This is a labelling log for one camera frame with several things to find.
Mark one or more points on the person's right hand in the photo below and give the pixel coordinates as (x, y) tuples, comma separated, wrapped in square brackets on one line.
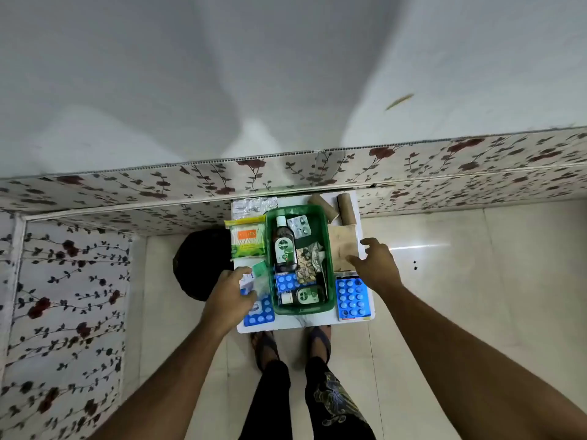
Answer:
[(378, 270)]

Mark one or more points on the person's left hand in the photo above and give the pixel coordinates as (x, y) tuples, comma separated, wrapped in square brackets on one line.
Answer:
[(224, 302)]

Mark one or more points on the person's left thumb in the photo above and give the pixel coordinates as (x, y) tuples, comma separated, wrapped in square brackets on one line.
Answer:
[(249, 294)]

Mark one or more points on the person's right thumb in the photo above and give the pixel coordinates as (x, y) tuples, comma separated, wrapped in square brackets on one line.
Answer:
[(353, 261)]

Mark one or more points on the small white medicine box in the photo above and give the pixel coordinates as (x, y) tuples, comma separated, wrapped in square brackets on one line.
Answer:
[(246, 283)]

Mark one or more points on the person's right forearm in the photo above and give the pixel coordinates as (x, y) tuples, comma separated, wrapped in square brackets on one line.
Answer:
[(477, 366)]

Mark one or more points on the person's left forearm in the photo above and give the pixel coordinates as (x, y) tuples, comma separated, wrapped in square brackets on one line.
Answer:
[(169, 384)]

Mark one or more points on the clear plastic wrapper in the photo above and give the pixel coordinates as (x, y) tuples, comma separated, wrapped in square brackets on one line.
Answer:
[(262, 288)]

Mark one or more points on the beige gauze cloth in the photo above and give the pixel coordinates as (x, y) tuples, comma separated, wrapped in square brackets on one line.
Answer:
[(344, 247)]

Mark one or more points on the blue tablet blister pack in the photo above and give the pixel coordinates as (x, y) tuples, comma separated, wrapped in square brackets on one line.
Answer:
[(286, 282), (352, 298), (261, 313)]

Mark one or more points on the green plastic basket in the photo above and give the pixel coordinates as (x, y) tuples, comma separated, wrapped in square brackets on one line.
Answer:
[(330, 270)]

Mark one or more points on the small teal box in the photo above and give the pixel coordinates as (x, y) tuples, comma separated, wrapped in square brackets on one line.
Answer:
[(260, 271)]

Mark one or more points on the patterned foil medicine strips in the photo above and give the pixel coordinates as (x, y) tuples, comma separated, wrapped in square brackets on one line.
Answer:
[(308, 263)]

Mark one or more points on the brown bandage roll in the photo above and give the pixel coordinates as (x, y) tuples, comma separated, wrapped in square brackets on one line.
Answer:
[(322, 207), (346, 209)]

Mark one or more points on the green cotton swab pack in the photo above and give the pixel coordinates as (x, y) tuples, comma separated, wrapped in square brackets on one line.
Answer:
[(247, 240)]

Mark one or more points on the small brown antiseptic bottle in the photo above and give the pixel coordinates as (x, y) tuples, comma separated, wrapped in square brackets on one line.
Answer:
[(305, 296)]

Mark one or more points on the black round stool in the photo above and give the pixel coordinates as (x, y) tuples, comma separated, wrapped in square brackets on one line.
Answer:
[(201, 263)]

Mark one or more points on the person's left sandal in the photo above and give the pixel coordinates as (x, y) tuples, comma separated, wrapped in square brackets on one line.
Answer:
[(265, 350)]

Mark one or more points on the person's sandal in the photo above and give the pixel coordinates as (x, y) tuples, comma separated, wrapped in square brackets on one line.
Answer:
[(319, 343), (265, 350)]

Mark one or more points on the large brown antiseptic bottle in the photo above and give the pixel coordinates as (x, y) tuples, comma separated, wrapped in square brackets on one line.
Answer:
[(285, 247)]

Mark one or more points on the silver tablet blister pack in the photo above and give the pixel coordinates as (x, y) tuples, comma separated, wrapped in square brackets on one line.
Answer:
[(300, 225)]

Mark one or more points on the yellow-green flat packet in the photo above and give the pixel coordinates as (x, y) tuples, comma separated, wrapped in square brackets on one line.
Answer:
[(245, 220)]

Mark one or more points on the person's right sandal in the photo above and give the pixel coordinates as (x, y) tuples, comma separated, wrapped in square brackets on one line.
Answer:
[(319, 343)]

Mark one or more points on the silver foil tablet strips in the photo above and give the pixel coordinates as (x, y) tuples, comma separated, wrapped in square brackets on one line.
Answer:
[(254, 205)]

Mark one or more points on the person's left leg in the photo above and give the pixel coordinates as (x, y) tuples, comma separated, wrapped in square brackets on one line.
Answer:
[(268, 403)]

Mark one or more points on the person's leg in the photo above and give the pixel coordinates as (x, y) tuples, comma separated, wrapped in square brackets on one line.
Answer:
[(334, 403), (268, 403)]

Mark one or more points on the person's right leg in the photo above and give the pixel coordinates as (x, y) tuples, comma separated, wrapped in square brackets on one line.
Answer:
[(334, 403)]

